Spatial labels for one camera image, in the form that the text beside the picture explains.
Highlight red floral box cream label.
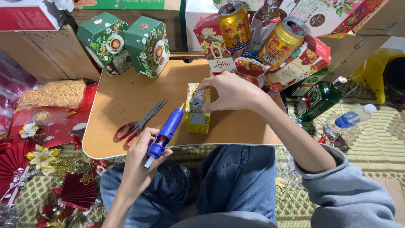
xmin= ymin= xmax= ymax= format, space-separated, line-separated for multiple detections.
xmin=263 ymin=35 xmax=331 ymax=93

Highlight white carton box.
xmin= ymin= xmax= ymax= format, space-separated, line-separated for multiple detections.
xmin=185 ymin=0 xmax=223 ymax=52

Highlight red and white box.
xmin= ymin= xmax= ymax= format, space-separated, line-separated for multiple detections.
xmin=0 ymin=0 xmax=68 ymax=32

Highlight large red paper fan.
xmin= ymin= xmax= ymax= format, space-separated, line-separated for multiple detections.
xmin=0 ymin=142 xmax=36 ymax=205

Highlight green glass liquor bottle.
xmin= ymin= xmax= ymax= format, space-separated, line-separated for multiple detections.
xmin=294 ymin=76 xmax=348 ymax=123

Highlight blue hot glue gun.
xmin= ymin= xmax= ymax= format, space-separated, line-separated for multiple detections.
xmin=144 ymin=103 xmax=185 ymax=168

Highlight heap of red gold decorations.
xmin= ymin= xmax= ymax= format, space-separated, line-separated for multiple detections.
xmin=0 ymin=149 xmax=109 ymax=228

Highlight clear plastic wrap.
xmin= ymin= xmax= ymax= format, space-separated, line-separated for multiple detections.
xmin=0 ymin=58 xmax=38 ymax=135

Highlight red yellow floral tin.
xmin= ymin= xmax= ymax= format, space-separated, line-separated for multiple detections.
xmin=234 ymin=56 xmax=267 ymax=89

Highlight brown cardboard carton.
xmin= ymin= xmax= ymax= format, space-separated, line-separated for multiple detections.
xmin=0 ymin=25 xmax=102 ymax=81
xmin=319 ymin=0 xmax=405 ymax=83

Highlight green hexagonal coffee box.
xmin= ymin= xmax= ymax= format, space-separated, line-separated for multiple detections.
xmin=77 ymin=12 xmax=133 ymax=76
xmin=124 ymin=16 xmax=170 ymax=79

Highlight black glue gun cable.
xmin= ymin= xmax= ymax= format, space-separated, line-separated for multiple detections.
xmin=148 ymin=189 xmax=178 ymax=228

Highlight red gift bag gold emblem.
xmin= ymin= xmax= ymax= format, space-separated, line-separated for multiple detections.
xmin=9 ymin=83 xmax=99 ymax=150

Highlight gold drink can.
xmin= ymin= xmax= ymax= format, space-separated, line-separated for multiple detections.
xmin=218 ymin=1 xmax=252 ymax=53
xmin=258 ymin=16 xmax=308 ymax=68

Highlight white cable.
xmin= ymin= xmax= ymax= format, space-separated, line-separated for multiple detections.
xmin=339 ymin=60 xmax=368 ymax=115

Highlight person's right hand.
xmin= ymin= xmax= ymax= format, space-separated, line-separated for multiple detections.
xmin=196 ymin=71 xmax=266 ymax=113

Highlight small red paper fan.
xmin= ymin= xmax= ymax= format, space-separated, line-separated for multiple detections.
xmin=60 ymin=172 xmax=97 ymax=212

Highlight white artificial flower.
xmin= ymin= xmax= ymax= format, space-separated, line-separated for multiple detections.
xmin=19 ymin=122 xmax=39 ymax=139

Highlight clear glass bottle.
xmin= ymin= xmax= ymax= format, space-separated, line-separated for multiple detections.
xmin=248 ymin=0 xmax=283 ymax=53

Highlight bag of yellow paper shreds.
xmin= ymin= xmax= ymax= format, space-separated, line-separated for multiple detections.
xmin=17 ymin=79 xmax=87 ymax=110

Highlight person's left hand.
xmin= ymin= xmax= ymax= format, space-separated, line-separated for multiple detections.
xmin=122 ymin=128 xmax=173 ymax=194

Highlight person's blue jeans legs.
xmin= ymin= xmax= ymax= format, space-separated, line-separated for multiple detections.
xmin=99 ymin=145 xmax=278 ymax=228

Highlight clear plastic water bottle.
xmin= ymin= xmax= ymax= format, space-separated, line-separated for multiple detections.
xmin=327 ymin=104 xmax=377 ymax=135

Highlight person's grey sweatshirt sleeve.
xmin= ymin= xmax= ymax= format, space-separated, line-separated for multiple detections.
xmin=294 ymin=144 xmax=405 ymax=228

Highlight pink floral gift box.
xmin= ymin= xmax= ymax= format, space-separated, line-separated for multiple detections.
xmin=278 ymin=0 xmax=389 ymax=39

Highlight red-handled scissors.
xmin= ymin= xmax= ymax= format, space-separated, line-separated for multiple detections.
xmin=115 ymin=98 xmax=169 ymax=148

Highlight yellow carton box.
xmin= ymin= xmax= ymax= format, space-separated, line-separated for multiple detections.
xmin=185 ymin=83 xmax=212 ymax=134

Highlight gold and cream artificial flower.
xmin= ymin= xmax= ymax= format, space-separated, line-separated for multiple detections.
xmin=26 ymin=144 xmax=61 ymax=176

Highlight red floral tea box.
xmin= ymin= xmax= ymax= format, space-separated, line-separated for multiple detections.
xmin=193 ymin=13 xmax=236 ymax=76

